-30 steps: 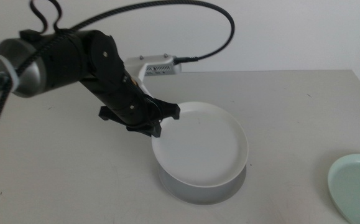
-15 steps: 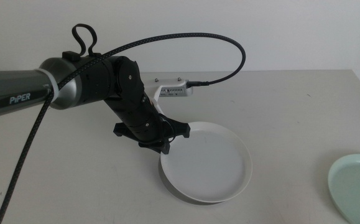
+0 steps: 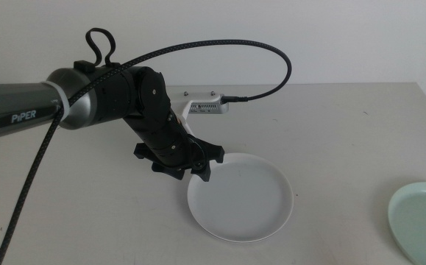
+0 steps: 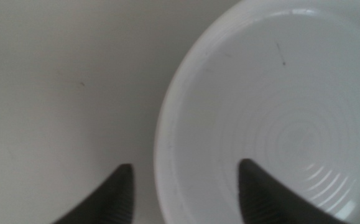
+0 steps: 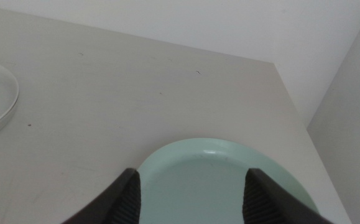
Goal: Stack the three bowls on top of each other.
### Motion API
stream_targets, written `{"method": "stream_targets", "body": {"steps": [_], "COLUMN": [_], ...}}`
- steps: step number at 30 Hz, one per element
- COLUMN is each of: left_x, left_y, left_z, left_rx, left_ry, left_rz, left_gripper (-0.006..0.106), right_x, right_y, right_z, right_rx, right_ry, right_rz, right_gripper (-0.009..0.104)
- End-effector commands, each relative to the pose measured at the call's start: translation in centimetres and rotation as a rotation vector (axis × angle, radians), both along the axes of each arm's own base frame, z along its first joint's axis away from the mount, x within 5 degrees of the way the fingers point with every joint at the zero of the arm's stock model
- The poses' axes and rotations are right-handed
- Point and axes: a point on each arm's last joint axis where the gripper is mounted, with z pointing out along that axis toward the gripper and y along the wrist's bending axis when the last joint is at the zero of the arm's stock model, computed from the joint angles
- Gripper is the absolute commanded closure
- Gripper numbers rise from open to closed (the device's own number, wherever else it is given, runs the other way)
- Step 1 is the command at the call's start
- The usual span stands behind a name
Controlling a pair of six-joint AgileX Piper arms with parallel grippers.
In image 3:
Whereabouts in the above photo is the white shallow bowl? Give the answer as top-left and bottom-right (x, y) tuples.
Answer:
(186, 152), (294, 244)

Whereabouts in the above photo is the mint green shallow bowl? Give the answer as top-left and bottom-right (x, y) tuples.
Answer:
(387, 181), (426, 265)

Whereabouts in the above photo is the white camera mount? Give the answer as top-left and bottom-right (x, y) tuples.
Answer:
(168, 91), (224, 136)

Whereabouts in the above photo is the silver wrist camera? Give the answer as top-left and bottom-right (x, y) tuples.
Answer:
(188, 102), (230, 115)

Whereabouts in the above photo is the black braided camera cable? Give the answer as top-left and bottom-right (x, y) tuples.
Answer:
(0, 39), (294, 265)

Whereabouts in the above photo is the thin black arm cable loop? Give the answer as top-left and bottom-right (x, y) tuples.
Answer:
(85, 27), (118, 68)

